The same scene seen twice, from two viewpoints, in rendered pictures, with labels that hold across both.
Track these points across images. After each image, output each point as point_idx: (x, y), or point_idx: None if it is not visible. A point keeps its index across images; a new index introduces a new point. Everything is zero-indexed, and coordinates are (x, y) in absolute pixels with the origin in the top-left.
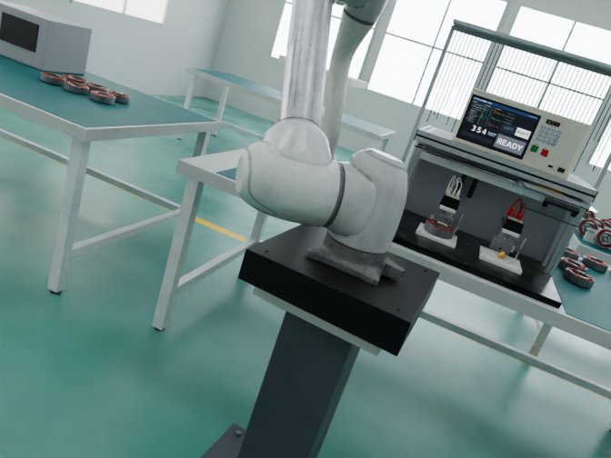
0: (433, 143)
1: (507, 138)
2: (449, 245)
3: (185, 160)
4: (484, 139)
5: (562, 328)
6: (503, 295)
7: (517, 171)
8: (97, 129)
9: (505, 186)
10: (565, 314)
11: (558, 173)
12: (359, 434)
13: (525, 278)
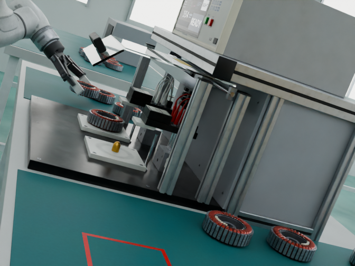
0: (156, 37)
1: (196, 16)
2: (80, 126)
3: (27, 62)
4: (185, 24)
5: (2, 186)
6: (9, 145)
7: (182, 49)
8: (18, 48)
9: (170, 71)
10: (11, 167)
11: (213, 45)
12: None
13: (81, 157)
